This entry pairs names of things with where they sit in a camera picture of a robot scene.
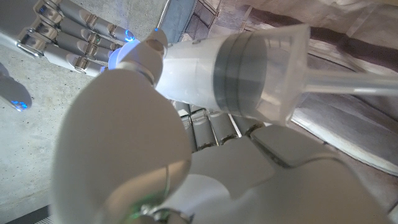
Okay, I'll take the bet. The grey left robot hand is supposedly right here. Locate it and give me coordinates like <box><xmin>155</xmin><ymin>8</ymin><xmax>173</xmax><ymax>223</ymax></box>
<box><xmin>51</xmin><ymin>29</ymin><xmax>398</xmax><ymax>224</ymax></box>

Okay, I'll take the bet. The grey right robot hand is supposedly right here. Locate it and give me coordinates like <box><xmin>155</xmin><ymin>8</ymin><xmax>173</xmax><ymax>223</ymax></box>
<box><xmin>0</xmin><ymin>0</ymin><xmax>136</xmax><ymax>112</ymax></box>

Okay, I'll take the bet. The clear plastic syringe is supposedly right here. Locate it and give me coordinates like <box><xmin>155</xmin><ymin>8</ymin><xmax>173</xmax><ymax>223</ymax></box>
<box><xmin>107</xmin><ymin>24</ymin><xmax>398</xmax><ymax>127</ymax></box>

